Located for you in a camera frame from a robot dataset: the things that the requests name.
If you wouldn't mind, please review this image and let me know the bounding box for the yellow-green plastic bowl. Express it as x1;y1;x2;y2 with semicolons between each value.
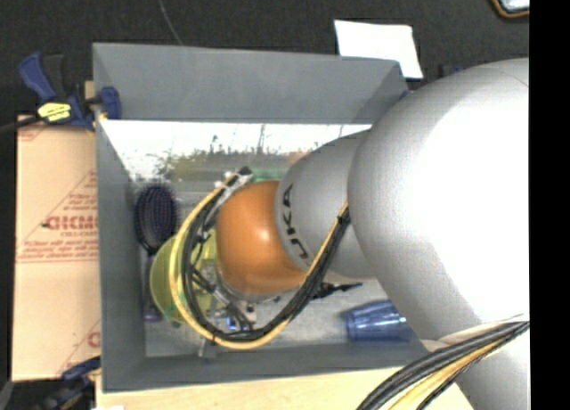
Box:
148;228;220;327

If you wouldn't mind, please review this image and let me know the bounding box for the grey metal bin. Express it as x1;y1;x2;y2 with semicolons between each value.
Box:
91;42;425;392

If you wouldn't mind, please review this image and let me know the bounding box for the purple hairbrush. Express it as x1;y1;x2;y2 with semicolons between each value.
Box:
134;182;180;324

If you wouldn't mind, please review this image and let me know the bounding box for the blue plastic cup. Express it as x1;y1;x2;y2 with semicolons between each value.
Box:
341;300;414;343

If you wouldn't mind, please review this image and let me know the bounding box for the green flat thing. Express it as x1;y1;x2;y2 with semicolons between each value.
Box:
248;168;287;183

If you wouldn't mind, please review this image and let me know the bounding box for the brown cardboard board, red print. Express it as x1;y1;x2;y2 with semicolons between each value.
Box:
11;114;103;382

